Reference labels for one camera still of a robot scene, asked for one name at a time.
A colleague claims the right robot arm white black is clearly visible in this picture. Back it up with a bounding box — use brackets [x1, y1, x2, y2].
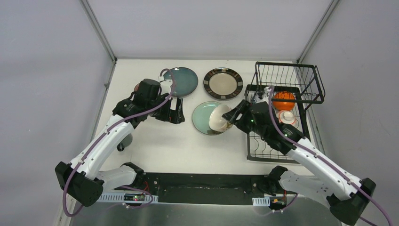
[222, 100, 376, 226]

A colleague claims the dark blue plate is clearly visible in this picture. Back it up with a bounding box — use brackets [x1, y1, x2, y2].
[170, 67, 199, 97]

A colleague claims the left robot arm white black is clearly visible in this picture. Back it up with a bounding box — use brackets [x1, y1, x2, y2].
[55, 95, 185, 207]

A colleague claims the purple cable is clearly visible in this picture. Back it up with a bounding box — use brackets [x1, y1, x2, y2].
[252, 86, 394, 226]
[62, 68, 177, 218]

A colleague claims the plain white bowl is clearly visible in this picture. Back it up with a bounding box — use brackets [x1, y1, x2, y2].
[208, 104, 232, 132]

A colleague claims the teal flower plate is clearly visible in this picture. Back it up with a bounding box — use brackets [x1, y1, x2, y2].
[192, 101, 224, 136]

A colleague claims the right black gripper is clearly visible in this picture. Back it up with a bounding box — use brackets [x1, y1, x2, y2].
[222, 99, 267, 138]

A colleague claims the black striped rim plate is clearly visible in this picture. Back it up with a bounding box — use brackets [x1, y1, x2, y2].
[203, 67, 244, 101]

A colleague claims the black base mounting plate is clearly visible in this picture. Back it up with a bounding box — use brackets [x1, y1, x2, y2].
[131, 172, 283, 205]

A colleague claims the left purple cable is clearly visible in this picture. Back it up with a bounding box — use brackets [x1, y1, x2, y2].
[62, 68, 177, 218]

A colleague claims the orange floral pattern bowl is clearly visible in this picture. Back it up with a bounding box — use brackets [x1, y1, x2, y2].
[277, 110, 297, 125]

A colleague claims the black wire dish rack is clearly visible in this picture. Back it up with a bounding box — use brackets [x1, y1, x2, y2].
[245, 62, 325, 163]

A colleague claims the orange bowl white inside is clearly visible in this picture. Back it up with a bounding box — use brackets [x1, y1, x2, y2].
[272, 91, 295, 111]

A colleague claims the dark green mug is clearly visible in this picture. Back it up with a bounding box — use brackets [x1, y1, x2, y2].
[117, 134, 133, 152]

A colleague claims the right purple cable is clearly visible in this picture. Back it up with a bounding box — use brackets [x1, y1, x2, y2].
[252, 86, 394, 226]

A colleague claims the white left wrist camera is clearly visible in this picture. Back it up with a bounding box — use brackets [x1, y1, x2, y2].
[134, 78, 174, 104]

